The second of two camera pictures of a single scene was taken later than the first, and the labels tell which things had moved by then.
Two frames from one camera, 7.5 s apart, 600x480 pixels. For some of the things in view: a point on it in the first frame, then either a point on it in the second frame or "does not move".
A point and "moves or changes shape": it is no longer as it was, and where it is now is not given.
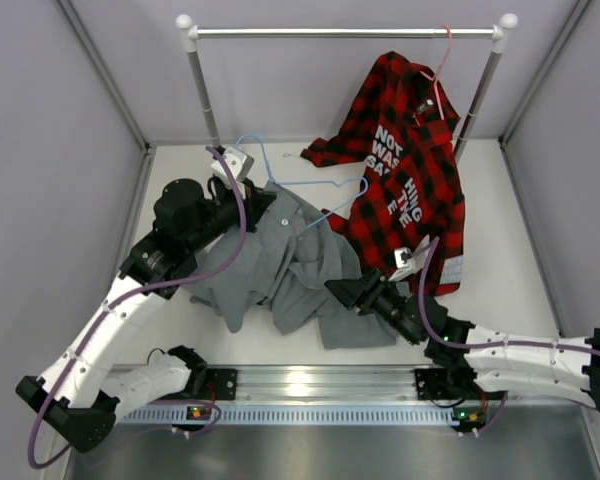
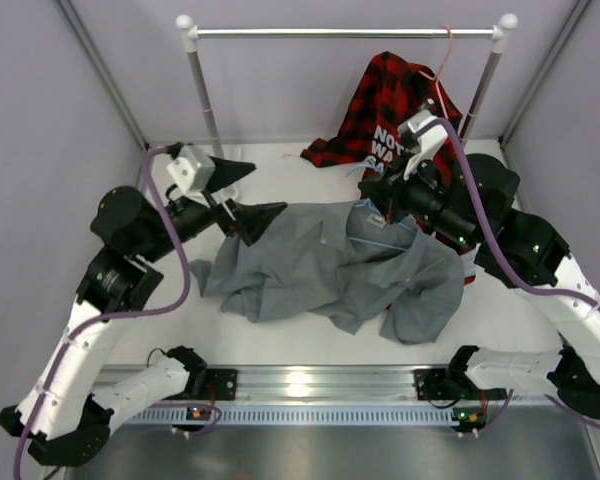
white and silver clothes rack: [187, 26] does not move
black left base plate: [221, 384] does not move
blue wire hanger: [309, 182] -> [377, 165]
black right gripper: [353, 292] -> [392, 194]
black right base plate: [433, 384] does not move
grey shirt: [283, 261] moves or changes shape
